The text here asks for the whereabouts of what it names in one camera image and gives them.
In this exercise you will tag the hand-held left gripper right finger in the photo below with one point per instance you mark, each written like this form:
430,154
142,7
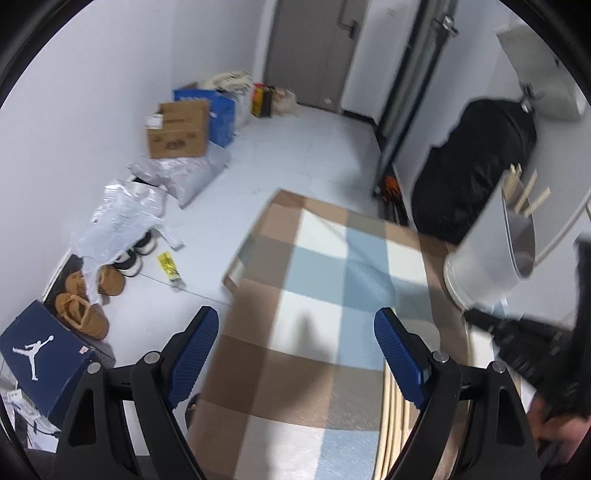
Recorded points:
399,357

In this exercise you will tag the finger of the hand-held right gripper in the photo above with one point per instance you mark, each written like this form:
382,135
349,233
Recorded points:
521,328
540,362

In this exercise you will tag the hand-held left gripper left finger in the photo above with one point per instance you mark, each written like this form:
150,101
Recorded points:
194,357

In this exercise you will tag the pile of wooden chopsticks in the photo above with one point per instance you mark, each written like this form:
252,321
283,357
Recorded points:
392,429

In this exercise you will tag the white utensil holder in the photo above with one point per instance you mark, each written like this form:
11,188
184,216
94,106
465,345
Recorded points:
485,258

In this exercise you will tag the pale wooden chopstick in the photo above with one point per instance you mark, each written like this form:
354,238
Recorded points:
512,184
539,201
528,191

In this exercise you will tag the person's right hand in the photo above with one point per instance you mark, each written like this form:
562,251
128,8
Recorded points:
568,438

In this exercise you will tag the yellow wrapper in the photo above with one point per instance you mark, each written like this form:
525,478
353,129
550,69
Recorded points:
170,270

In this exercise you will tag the checkered floor mat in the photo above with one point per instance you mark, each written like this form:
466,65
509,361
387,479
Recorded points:
314,286

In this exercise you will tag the white sneaker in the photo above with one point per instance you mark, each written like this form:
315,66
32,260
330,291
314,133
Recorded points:
128,266
147,243

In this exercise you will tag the navy shoe box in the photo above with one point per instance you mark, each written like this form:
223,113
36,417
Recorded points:
41,355

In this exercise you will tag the clear plastic bag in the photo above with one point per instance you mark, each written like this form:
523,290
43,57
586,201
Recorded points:
120,221

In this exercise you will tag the tan shoes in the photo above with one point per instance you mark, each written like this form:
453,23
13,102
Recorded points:
64,265

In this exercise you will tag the black backpack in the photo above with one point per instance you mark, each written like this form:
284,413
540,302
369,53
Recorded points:
475,170

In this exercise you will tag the orange black tool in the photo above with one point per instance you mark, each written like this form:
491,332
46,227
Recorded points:
391,187

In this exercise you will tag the grey plastic mailer bag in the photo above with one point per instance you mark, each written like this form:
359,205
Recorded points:
189,177

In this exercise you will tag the white power strip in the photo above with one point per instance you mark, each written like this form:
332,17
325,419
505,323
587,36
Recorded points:
14,401

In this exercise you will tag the brown cardboard box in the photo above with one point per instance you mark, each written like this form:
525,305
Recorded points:
178,134

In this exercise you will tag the blue cardboard box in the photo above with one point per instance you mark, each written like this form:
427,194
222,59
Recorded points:
224,120

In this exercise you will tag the white hanging bag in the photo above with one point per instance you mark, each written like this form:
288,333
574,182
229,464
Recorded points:
540,74

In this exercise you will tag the white woven sack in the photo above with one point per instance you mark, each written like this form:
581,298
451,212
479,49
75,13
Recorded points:
240,108

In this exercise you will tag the black framed door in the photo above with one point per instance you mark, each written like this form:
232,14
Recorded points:
411,92

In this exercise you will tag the beige plastic bag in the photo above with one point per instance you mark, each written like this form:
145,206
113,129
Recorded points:
285,101

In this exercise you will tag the beige cloth pile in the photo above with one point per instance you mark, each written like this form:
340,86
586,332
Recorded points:
228,79

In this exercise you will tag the grey door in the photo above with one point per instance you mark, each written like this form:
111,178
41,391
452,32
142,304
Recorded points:
314,50

